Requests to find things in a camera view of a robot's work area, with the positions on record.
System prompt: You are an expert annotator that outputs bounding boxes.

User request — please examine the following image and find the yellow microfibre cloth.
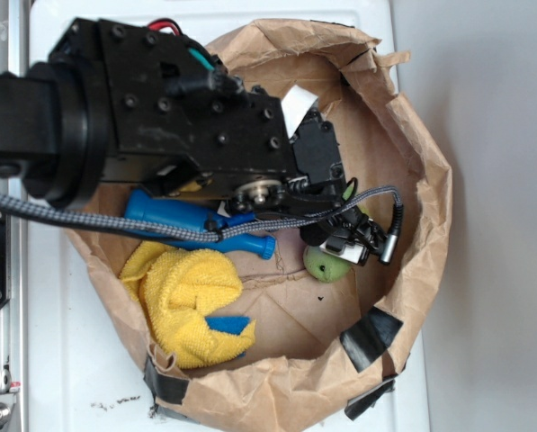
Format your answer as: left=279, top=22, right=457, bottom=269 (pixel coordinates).
left=119, top=241, right=255, bottom=369

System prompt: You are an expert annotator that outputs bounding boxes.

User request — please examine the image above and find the blue plastic bottle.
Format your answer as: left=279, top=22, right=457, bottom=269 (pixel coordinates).
left=124, top=189, right=276, bottom=259

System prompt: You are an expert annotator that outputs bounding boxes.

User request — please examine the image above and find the green plush animal toy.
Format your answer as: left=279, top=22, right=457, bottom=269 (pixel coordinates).
left=302, top=206, right=363, bottom=284

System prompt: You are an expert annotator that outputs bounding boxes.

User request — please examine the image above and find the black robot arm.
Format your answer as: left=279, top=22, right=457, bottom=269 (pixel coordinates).
left=0, top=19, right=349, bottom=232

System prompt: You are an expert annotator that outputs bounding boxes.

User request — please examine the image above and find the white plastic tray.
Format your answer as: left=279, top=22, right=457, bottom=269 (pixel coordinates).
left=27, top=0, right=432, bottom=432

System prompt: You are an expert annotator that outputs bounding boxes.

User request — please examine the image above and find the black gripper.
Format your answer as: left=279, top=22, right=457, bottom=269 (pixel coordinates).
left=227, top=108, right=367, bottom=233

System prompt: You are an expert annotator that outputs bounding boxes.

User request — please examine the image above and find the brown paper bag bin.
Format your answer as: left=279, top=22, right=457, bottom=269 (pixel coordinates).
left=69, top=19, right=452, bottom=431

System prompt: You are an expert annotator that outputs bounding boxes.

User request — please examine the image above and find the aluminium frame rail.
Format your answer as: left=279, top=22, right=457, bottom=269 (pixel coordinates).
left=0, top=1, right=31, bottom=431

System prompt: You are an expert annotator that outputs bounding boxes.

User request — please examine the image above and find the braided grey cable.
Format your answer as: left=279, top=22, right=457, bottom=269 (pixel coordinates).
left=0, top=184, right=405, bottom=245

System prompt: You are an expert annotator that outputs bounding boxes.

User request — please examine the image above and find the blue sponge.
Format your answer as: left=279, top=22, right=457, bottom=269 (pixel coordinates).
left=205, top=316, right=251, bottom=336

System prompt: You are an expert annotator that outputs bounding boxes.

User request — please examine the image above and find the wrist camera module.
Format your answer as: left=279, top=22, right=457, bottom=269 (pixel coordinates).
left=300, top=212, right=403, bottom=266

